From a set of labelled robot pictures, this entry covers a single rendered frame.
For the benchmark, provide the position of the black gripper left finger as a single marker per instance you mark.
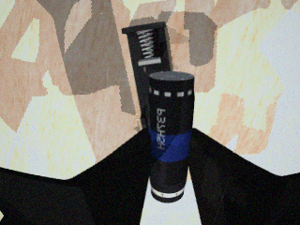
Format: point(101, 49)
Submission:
point(111, 192)

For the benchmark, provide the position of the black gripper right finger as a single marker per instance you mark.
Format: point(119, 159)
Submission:
point(230, 190)

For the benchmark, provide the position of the black cylindrical battery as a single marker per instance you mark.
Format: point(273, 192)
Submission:
point(171, 115)

